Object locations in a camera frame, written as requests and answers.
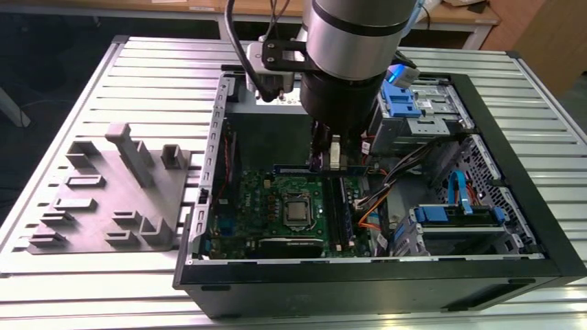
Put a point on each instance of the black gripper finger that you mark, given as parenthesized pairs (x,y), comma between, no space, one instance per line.
(334,151)

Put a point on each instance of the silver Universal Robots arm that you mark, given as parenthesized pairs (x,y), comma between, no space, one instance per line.
(352,44)

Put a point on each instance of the black RAM slot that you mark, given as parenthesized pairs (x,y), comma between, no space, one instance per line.
(328,206)

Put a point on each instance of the blue drive bay latch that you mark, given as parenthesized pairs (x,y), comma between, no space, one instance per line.
(405,110)
(393,94)

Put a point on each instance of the grey power supply unit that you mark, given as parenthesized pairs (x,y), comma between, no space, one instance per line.
(265,137)

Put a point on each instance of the grey metal drive cage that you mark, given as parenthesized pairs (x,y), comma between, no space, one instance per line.
(412,134)

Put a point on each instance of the silver CPU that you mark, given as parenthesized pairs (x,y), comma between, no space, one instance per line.
(296,210)

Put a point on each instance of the green motherboard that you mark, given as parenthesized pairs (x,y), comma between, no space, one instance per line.
(256,192)

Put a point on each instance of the hard disk in blue carrier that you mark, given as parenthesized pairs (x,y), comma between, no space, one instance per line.
(434,214)

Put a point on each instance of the black graphics card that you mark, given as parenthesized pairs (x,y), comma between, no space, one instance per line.
(288,245)

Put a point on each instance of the grey metal disk bay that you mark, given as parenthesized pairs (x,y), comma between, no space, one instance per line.
(462,231)

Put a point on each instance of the black PC case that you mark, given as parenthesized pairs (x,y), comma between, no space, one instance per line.
(320,288)

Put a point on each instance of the grey parts rack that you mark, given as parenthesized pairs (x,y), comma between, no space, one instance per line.
(114,192)

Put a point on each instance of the brown wooden cabinet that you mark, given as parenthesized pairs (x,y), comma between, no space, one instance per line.
(549,34)

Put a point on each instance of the white chair leg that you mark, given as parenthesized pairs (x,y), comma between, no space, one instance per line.
(13,106)

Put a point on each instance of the black camera bracket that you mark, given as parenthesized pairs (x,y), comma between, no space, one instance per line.
(284,67)

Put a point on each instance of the small grey wrist camera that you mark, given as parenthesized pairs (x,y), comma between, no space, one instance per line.
(402,77)

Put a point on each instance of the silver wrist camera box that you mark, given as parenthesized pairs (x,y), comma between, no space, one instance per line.
(253,65)

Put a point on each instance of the wooden desk white frame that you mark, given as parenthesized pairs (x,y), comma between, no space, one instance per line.
(457,15)

